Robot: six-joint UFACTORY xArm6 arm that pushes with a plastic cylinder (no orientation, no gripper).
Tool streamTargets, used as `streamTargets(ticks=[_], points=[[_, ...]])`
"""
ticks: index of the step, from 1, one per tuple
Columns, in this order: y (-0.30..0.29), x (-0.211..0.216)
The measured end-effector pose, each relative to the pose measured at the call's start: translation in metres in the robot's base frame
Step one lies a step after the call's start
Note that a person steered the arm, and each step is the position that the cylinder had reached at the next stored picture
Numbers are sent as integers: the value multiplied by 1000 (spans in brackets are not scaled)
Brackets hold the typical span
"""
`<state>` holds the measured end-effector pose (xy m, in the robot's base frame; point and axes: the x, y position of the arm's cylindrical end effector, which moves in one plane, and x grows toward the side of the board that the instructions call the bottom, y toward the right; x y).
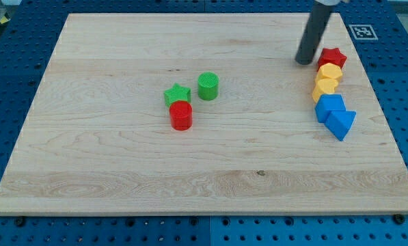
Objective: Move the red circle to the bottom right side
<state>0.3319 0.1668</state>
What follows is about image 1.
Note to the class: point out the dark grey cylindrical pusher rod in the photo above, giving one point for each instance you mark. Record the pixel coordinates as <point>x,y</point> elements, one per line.
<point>313,32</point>

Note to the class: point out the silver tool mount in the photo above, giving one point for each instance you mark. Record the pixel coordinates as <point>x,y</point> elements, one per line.
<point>331,2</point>

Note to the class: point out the white fiducial marker tag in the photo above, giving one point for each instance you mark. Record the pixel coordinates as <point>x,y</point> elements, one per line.
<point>363,32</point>

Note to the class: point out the red star block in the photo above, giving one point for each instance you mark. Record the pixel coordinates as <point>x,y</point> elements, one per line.
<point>333,56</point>

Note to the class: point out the yellow hexagon block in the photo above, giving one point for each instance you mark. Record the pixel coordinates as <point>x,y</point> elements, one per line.
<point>329,71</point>

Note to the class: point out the yellow cylinder block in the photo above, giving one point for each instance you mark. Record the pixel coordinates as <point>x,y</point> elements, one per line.
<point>324,86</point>

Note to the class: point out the blue pentagon block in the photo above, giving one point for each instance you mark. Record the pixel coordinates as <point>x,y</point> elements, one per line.
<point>328,103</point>

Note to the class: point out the blue triangle block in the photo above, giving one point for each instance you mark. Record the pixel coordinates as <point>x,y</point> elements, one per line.
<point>340,123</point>

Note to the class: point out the green cylinder block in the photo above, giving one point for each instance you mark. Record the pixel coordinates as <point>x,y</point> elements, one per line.
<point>208,86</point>

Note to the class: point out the green star block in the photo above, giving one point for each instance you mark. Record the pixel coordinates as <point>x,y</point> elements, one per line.
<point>176,93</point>

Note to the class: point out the red cylinder block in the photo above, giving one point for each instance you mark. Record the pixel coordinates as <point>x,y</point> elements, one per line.
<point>181,115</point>

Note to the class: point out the black bolt on table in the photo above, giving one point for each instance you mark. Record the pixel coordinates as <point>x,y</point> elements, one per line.
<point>399,219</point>

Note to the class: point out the wooden board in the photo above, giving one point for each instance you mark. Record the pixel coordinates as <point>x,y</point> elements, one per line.
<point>98,140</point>

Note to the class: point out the black bolt left front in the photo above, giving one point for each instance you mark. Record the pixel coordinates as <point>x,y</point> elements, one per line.
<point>19,221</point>

